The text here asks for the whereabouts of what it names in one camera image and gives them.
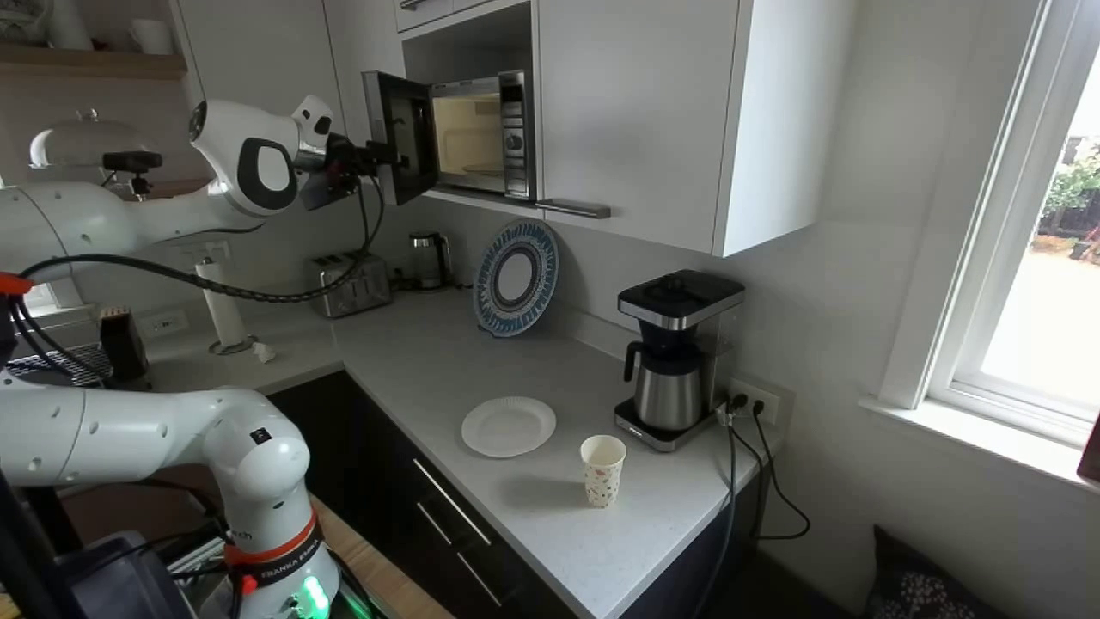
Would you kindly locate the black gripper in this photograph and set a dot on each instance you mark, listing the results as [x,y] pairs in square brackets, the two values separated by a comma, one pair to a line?
[348,159]

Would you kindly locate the black microwave door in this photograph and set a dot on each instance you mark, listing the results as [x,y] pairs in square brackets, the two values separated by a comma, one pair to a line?
[404,137]

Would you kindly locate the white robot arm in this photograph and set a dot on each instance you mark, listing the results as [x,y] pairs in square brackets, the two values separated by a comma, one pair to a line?
[94,430]

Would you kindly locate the steel microwave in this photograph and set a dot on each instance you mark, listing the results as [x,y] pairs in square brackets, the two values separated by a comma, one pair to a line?
[514,129]

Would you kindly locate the black and steel coffee maker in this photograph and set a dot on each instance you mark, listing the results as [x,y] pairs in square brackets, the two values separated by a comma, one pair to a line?
[675,378]

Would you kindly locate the white dotted paper cup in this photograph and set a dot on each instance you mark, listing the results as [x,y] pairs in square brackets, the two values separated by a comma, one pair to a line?
[603,481]

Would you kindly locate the steel electric kettle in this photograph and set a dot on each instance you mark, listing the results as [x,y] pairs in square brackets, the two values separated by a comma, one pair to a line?
[428,260]

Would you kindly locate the silver toaster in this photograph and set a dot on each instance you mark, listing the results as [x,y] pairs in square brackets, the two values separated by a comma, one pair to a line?
[354,288]

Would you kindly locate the paper towel roll on holder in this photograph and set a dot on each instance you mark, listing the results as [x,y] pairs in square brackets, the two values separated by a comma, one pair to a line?
[222,309]

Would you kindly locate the small white crumpled object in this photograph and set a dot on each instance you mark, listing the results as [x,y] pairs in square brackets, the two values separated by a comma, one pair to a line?
[264,352]

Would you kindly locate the blue patterned decorative plate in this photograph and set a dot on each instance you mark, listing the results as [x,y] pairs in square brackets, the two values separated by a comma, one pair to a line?
[537,258]

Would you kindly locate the white domed cover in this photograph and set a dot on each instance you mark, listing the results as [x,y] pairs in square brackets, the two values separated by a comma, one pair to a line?
[77,142]

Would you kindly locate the black knife block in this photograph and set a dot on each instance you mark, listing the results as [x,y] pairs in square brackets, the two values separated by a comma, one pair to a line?
[122,344]

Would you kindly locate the white jar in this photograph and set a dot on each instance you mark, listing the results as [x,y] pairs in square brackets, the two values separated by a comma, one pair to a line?
[69,24]

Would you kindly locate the white paper plate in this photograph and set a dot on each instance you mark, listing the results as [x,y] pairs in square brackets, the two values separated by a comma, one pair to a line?
[507,425]

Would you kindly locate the black box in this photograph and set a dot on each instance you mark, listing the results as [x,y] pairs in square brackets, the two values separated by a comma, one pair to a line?
[120,585]

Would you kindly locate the window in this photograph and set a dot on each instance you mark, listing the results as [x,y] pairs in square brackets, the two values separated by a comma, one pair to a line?
[1031,258]

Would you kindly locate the dark patterned cushion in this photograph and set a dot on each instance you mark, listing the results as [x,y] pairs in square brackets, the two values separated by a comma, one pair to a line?
[919,589]

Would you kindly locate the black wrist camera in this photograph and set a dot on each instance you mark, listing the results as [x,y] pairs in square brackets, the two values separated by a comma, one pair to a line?
[320,191]

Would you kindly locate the white switch plate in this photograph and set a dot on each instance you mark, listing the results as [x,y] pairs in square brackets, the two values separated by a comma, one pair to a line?
[210,251]

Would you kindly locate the camera on mount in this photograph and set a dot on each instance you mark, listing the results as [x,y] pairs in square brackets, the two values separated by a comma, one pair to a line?
[131,162]

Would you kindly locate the white wall socket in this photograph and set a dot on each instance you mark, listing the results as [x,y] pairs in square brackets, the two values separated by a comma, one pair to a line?
[163,323]
[767,397]

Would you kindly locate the wooden wall shelf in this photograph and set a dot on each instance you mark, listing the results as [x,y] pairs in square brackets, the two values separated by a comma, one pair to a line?
[86,62]

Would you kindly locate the white wall cabinet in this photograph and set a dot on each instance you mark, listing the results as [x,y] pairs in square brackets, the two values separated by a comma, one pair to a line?
[636,112]

